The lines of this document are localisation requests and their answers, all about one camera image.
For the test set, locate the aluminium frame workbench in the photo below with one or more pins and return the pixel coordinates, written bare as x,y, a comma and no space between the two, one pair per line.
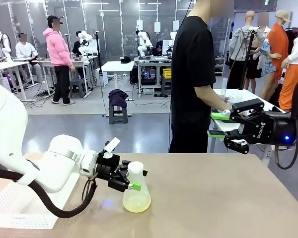
151,60

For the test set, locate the mannequin in orange jacket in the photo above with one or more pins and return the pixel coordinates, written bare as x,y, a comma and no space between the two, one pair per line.
279,44

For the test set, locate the seated person in white shirt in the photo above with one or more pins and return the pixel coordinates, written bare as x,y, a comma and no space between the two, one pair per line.
24,50

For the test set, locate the white side table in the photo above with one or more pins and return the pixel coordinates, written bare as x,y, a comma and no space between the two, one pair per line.
253,94

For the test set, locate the black camera tripod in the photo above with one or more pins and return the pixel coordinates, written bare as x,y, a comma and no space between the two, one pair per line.
247,54

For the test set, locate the mannequin in orange trousers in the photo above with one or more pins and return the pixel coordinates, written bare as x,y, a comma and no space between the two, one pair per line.
294,81

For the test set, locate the long white desk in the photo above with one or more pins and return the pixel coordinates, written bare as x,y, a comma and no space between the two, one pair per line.
5,65

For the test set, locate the mannequin in grey shirt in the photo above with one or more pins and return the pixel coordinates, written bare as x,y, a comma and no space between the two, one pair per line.
241,47

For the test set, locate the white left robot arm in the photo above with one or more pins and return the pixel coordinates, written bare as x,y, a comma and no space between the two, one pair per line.
57,161

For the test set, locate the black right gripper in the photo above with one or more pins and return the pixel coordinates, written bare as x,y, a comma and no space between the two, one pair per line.
275,129

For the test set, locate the mannequin in blue floral dress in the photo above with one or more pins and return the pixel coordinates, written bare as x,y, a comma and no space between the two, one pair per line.
267,52

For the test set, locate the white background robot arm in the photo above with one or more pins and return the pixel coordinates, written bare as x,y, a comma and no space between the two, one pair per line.
144,42
85,39
3,43

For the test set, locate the grey step stool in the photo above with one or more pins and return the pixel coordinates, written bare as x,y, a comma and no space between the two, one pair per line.
166,86
118,115
77,88

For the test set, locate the translucent plastic conical flask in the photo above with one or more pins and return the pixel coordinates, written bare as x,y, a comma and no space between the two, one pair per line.
136,200

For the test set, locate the black baseball cap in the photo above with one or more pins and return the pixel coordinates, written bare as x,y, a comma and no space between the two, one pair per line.
126,60

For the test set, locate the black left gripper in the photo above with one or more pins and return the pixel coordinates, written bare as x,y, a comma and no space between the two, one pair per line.
109,167

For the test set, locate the white perforated plastic basket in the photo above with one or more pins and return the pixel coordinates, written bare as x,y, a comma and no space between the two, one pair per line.
20,218

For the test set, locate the white standing desk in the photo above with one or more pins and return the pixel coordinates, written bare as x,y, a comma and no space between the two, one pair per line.
118,66

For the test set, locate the white computer tower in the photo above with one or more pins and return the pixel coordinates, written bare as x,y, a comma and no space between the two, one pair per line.
101,78

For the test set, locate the person's right hand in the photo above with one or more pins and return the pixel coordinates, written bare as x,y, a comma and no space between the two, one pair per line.
226,108

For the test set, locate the yellow plastic crate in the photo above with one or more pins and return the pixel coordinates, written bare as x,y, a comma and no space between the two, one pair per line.
167,73

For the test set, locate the black light stand pole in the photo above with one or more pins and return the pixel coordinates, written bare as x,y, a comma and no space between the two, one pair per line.
98,54

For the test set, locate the dark purple cloth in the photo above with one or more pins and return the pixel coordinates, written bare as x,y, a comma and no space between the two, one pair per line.
118,96

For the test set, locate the person in black t-shirt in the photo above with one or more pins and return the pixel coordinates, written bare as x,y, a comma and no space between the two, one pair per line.
188,62

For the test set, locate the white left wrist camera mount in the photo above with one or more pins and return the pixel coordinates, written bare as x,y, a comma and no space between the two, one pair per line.
113,145

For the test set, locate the seated person in dark clothes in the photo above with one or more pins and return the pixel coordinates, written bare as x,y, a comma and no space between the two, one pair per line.
159,49

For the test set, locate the person in pink hoodie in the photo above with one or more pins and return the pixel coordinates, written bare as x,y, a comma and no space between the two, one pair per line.
58,49

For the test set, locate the person's right forearm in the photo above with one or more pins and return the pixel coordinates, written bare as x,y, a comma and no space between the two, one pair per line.
208,99

